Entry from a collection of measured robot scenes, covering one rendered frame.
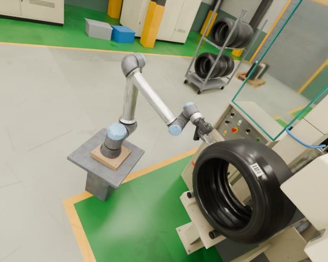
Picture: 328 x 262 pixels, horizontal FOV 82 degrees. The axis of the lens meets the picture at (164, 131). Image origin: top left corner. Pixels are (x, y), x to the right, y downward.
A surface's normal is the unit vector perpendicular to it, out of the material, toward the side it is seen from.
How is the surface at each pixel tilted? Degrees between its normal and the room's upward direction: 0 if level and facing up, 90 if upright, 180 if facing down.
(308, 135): 90
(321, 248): 72
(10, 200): 0
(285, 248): 90
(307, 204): 90
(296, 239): 90
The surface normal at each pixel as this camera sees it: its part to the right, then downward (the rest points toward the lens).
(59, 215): 0.33, -0.72
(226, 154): -0.82, -0.11
